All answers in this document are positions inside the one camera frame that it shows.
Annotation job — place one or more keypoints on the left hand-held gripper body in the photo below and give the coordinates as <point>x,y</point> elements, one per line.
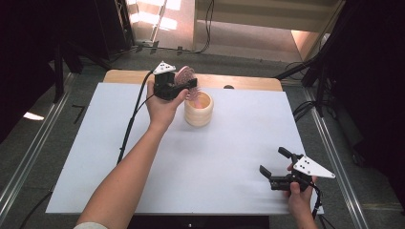
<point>164,86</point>

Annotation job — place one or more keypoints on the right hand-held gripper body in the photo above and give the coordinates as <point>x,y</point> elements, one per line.
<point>310,167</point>

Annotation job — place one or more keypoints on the pink hairbrush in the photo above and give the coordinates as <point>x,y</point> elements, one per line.
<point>184,74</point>

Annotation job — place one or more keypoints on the cream ribbed wooden cup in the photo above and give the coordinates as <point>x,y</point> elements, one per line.
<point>199,119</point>

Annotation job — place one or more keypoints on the person's left hand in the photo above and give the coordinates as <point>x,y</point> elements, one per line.
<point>162,111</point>

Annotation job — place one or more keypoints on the person's right hand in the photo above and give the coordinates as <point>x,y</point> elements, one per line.
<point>301,203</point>

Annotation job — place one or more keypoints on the black table grommet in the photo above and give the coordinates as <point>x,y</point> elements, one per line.
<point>228,87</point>

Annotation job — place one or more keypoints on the white board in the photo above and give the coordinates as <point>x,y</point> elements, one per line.
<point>223,152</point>

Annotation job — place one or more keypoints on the wooden table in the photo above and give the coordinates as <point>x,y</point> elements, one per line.
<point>248,83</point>

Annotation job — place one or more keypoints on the metal light stand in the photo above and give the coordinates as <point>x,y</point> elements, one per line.
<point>158,25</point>

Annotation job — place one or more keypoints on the black stand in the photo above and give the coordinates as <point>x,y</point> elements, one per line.
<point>321,86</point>
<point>58,76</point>

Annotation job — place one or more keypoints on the black cabinet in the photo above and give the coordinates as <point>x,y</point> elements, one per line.
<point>111,28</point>

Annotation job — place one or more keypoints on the white sleeve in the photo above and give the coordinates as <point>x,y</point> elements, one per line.
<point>90,226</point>

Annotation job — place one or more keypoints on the metal floor rail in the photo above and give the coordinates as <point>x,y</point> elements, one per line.
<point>324,143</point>
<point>44,136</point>

